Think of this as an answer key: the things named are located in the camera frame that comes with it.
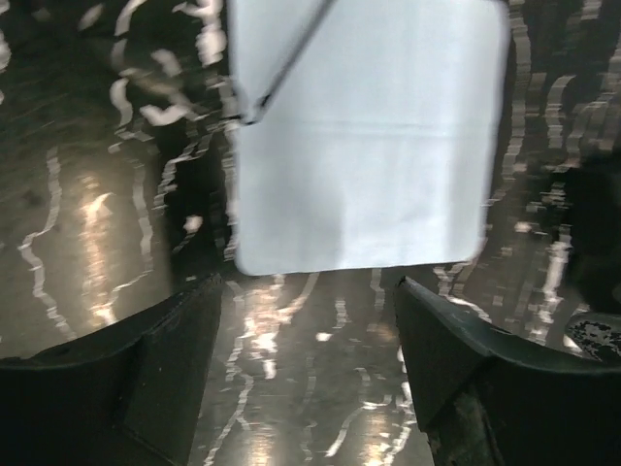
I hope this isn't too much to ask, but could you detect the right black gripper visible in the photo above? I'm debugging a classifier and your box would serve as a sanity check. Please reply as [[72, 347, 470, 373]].
[[565, 312, 621, 364]]

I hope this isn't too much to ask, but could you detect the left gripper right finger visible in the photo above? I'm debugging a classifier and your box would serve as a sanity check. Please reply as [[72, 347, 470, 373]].
[[395, 277, 620, 466]]

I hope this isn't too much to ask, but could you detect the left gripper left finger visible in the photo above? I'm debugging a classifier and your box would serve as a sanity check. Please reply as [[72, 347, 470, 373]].
[[1, 275, 222, 465]]

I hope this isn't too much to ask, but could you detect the light blue cloth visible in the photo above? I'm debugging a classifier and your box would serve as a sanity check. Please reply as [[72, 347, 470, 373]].
[[229, 1, 510, 276]]

